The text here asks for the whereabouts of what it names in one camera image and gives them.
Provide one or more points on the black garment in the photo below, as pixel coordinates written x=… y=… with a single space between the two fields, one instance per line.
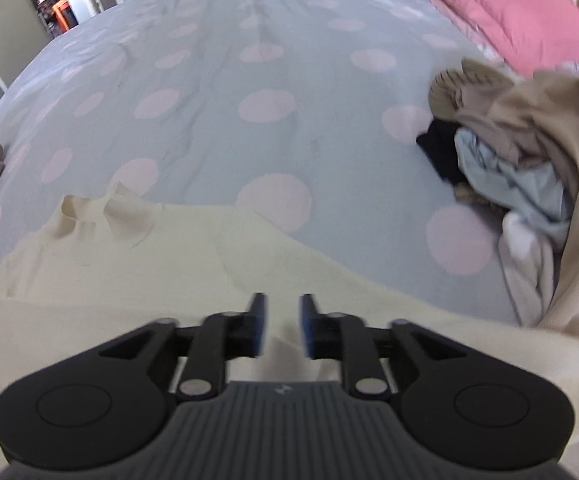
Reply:
x=437 y=143

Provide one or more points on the grey pink-dotted bed cover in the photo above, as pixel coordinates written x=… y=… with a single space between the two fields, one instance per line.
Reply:
x=305 y=111

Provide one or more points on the pink pillow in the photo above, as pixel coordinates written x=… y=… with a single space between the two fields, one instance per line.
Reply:
x=529 y=34

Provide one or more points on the white garment with grey trim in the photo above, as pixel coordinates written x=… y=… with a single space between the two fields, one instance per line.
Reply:
x=530 y=263

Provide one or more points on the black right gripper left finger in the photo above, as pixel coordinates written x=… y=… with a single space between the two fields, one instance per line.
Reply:
x=106 y=403

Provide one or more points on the cream knit sweater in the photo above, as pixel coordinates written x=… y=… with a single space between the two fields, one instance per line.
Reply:
x=100 y=268

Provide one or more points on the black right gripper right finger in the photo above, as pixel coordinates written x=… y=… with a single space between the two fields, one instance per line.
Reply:
x=467 y=407

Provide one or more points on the light blue shirt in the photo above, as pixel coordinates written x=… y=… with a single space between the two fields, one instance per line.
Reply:
x=537 y=193

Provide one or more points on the beige ribbed garment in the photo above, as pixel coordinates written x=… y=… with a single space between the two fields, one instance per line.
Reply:
x=525 y=122

